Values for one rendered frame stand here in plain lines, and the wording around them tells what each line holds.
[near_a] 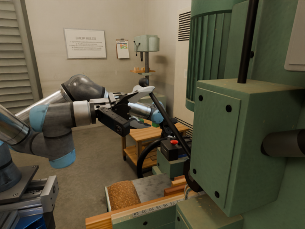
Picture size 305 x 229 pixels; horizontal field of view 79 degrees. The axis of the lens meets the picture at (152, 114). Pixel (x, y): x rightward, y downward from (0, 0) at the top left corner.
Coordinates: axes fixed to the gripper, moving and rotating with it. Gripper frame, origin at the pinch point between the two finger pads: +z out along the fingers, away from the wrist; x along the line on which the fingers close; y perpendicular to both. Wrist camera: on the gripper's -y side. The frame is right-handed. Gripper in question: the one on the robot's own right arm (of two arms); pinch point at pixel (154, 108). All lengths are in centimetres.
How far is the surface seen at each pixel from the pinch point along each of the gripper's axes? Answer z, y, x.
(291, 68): -4.3, -37.7, -27.5
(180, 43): 88, 147, 13
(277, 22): 1.7, -30.1, -30.1
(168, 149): 4.7, -5.7, 14.3
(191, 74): 4.3, -10.9, -15.9
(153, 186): -2.7, -12.1, 23.6
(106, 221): -19.6, -22.5, 17.2
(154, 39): 73, 190, 18
